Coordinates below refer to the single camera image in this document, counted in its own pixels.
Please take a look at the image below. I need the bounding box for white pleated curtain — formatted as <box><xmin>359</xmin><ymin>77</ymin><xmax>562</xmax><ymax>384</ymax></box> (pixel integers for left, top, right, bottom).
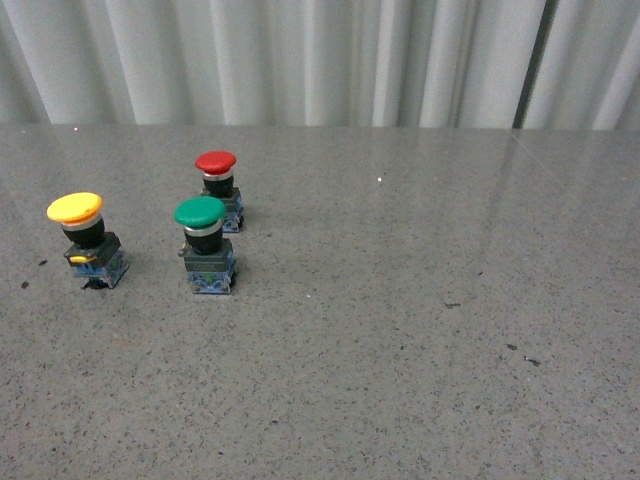
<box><xmin>1</xmin><ymin>1</ymin><xmax>639</xmax><ymax>130</ymax></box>

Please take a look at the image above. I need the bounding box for red mushroom push button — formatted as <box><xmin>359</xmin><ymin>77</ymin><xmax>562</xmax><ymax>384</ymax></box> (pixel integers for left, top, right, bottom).
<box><xmin>195</xmin><ymin>151</ymin><xmax>244</xmax><ymax>233</ymax></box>

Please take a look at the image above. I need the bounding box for green mushroom push button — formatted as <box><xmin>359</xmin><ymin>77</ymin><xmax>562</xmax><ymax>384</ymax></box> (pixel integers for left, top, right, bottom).
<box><xmin>174</xmin><ymin>196</ymin><xmax>237</xmax><ymax>295</ymax></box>

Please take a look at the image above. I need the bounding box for yellow mushroom push button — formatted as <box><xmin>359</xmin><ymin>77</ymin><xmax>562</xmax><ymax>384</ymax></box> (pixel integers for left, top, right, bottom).
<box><xmin>47</xmin><ymin>192</ymin><xmax>129</xmax><ymax>289</ymax></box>

